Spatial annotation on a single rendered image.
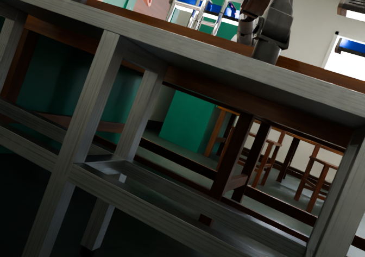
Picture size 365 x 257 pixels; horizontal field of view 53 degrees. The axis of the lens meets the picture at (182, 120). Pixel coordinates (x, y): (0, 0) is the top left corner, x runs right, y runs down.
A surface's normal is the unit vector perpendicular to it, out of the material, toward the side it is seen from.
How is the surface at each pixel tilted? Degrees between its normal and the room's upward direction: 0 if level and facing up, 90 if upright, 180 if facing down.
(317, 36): 90
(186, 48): 90
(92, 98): 90
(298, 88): 90
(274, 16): 72
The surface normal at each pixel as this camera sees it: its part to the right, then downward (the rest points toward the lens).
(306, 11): -0.34, -0.07
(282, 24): 0.21, -0.20
